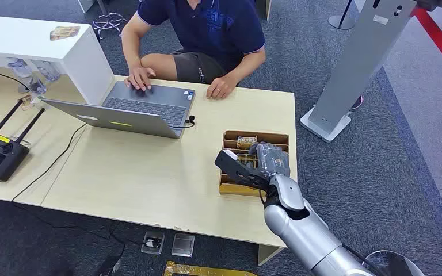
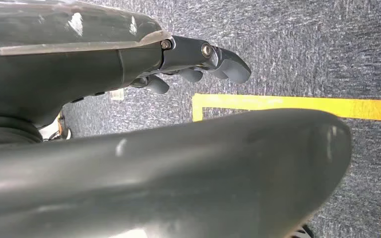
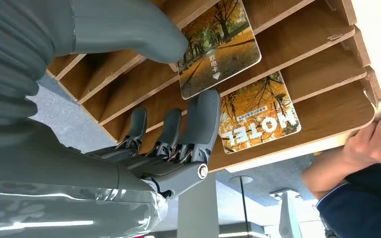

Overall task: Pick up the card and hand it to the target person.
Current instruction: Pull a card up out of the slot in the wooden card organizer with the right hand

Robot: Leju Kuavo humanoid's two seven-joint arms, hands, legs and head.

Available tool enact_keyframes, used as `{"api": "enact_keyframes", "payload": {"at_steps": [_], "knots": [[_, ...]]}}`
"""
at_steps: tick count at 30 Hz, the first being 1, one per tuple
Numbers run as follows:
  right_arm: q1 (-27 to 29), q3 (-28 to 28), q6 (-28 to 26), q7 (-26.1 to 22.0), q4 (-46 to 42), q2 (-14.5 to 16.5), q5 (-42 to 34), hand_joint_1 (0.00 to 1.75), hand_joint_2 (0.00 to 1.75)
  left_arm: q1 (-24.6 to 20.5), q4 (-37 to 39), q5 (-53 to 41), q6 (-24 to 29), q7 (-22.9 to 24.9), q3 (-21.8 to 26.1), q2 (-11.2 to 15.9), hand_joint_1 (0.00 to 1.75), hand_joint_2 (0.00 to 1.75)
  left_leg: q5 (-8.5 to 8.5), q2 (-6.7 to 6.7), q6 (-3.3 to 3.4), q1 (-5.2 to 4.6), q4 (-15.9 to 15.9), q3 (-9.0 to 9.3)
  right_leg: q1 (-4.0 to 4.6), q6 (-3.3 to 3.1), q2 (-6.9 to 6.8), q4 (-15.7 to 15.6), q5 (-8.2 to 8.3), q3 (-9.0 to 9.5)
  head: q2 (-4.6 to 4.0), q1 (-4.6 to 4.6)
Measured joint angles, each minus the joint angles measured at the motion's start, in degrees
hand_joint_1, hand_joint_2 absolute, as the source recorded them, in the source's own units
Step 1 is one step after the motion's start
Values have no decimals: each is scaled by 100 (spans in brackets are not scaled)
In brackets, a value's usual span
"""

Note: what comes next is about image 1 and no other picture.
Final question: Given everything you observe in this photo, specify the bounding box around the person's right hand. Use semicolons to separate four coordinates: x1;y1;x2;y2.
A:
124;67;157;92

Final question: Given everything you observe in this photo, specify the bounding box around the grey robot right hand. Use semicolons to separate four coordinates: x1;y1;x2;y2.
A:
249;141;292;178

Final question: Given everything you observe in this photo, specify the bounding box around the person's left hand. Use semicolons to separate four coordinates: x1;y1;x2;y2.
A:
206;76;238;101

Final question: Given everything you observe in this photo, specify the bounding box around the dark gold card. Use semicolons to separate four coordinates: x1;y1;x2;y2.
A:
236;153;259;168

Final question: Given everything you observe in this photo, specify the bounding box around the hotel card with print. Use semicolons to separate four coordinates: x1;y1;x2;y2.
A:
237;136;258;150

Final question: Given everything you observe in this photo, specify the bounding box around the wooden card holder box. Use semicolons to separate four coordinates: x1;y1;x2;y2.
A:
218;130;291;198

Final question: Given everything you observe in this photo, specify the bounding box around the person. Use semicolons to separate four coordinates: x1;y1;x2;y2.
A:
121;0;266;101

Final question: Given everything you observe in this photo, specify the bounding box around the gold card on counter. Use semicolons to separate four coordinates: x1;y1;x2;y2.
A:
49;25;81;41

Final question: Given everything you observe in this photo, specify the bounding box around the grey laptop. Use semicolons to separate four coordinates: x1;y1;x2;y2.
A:
41;80;197;140

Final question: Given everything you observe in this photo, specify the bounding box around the chrome chair base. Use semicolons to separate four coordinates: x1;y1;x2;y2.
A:
92;11;127;40

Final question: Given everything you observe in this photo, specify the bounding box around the clear plastic water bottle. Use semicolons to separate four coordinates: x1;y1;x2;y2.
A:
35;60;61;83
7;57;47;95

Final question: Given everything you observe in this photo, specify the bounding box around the white side counter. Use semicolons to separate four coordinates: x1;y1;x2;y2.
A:
0;14;116;106

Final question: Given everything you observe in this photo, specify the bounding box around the closed floor socket cover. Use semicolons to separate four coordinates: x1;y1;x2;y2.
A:
171;232;196;258

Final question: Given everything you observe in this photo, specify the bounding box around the gold foil sheet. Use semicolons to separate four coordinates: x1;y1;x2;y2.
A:
163;260;259;276

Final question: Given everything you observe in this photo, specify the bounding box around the grey kiosk stand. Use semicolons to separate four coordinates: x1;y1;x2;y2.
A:
300;0;420;144

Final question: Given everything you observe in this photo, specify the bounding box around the round stanchion base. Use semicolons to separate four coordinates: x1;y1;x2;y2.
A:
327;0;356;31

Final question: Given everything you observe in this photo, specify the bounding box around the floor socket with plug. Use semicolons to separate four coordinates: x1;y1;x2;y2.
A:
140;231;166;255

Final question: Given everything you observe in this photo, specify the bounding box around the round grey floor base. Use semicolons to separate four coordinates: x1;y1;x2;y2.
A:
361;250;426;276

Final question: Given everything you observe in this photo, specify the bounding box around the red barrier belt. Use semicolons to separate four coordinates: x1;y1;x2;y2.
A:
410;6;442;85

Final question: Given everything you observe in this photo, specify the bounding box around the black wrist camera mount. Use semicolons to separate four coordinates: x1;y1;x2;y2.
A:
214;149;273;192

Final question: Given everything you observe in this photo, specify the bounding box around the black plug with short cable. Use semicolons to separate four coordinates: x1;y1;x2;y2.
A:
169;114;196;129

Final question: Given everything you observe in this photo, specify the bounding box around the black laptop power cable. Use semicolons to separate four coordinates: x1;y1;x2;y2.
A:
10;122;88;203

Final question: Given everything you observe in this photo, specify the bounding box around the thin black cable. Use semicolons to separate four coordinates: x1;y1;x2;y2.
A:
0;63;31;91

